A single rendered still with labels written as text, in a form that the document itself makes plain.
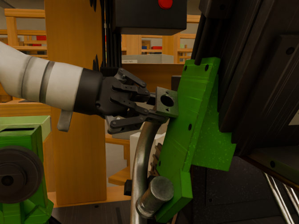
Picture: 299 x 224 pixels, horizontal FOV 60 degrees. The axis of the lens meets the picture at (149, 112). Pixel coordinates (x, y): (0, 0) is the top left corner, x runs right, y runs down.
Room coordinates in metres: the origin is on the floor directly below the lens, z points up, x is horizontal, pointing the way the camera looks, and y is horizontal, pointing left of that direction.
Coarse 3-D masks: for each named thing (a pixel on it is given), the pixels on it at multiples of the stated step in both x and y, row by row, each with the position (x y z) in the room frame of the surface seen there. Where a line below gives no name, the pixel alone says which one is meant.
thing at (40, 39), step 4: (24, 36) 6.83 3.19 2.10; (28, 36) 7.26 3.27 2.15; (36, 36) 6.92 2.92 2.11; (40, 36) 6.94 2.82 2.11; (44, 36) 6.96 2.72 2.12; (24, 40) 6.83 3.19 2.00; (28, 40) 6.85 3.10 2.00; (32, 40) 6.87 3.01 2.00; (36, 40) 6.89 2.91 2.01; (40, 40) 6.90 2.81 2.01; (44, 40) 6.92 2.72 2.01; (24, 44) 6.83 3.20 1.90; (32, 52) 7.30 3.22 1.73; (36, 52) 6.95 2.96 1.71
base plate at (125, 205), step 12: (84, 204) 0.64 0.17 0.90; (96, 204) 0.64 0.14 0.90; (108, 204) 0.64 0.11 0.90; (120, 204) 0.64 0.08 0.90; (60, 216) 0.58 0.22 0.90; (72, 216) 0.58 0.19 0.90; (84, 216) 0.58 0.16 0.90; (96, 216) 0.58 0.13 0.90; (108, 216) 0.58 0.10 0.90; (120, 216) 0.58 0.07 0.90; (180, 216) 0.58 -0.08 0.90; (276, 216) 0.58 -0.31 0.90
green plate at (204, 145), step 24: (192, 72) 0.42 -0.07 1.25; (216, 72) 0.36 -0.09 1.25; (192, 96) 0.40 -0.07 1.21; (216, 96) 0.38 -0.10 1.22; (192, 120) 0.37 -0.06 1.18; (216, 120) 0.38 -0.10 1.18; (168, 144) 0.44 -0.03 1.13; (192, 144) 0.36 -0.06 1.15; (216, 144) 0.38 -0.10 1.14; (168, 168) 0.41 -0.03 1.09; (216, 168) 0.38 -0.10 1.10
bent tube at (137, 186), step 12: (156, 96) 0.44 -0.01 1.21; (168, 96) 0.46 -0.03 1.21; (156, 108) 0.42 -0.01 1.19; (168, 108) 0.43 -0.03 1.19; (144, 132) 0.49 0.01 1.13; (156, 132) 0.49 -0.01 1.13; (144, 144) 0.49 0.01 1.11; (144, 156) 0.49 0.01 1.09; (144, 168) 0.48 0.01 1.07; (132, 180) 0.47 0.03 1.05; (144, 180) 0.46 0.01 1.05; (132, 192) 0.44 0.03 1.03; (144, 192) 0.44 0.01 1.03; (132, 204) 0.43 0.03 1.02; (132, 216) 0.41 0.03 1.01
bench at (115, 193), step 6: (114, 186) 0.79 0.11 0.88; (120, 186) 0.79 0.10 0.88; (48, 192) 0.75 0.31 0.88; (54, 192) 0.75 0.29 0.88; (108, 192) 0.75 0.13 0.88; (114, 192) 0.75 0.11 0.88; (120, 192) 0.75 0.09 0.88; (48, 198) 0.71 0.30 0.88; (54, 198) 0.71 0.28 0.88; (108, 198) 0.71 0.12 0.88; (114, 198) 0.71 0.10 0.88; (120, 198) 0.71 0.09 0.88; (126, 198) 0.71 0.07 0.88; (54, 204) 0.68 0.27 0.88; (66, 204) 0.68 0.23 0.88; (72, 204) 0.68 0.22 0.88; (78, 204) 0.68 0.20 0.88
